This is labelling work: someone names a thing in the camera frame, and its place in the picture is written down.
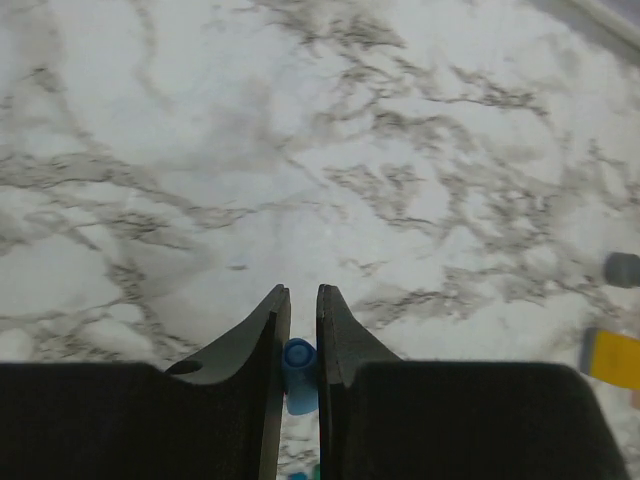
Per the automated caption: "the light blue pen cap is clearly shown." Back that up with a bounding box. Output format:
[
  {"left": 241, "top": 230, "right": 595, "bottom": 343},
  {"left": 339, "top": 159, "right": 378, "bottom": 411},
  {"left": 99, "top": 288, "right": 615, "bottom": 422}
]
[{"left": 281, "top": 338, "right": 318, "bottom": 416}]

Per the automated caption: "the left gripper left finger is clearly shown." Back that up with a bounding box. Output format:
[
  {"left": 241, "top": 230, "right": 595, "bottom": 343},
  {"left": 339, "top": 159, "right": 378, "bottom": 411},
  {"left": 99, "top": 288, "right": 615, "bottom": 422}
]
[{"left": 1, "top": 286, "right": 290, "bottom": 479}]

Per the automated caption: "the yellow grey square stamp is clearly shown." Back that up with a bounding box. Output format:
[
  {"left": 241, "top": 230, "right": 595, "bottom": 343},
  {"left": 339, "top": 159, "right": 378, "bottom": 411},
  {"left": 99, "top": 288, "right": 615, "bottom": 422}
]
[{"left": 578, "top": 327, "right": 640, "bottom": 390}]

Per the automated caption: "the blue grey round stamp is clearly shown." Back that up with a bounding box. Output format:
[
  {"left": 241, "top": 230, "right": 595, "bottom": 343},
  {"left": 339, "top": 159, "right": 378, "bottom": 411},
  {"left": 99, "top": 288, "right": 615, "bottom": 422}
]
[{"left": 603, "top": 252, "right": 640, "bottom": 289}]

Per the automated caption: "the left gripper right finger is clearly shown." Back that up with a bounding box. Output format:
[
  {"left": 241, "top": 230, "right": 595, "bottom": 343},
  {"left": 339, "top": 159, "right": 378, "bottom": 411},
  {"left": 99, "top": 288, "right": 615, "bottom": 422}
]
[{"left": 316, "top": 285, "right": 628, "bottom": 479}]

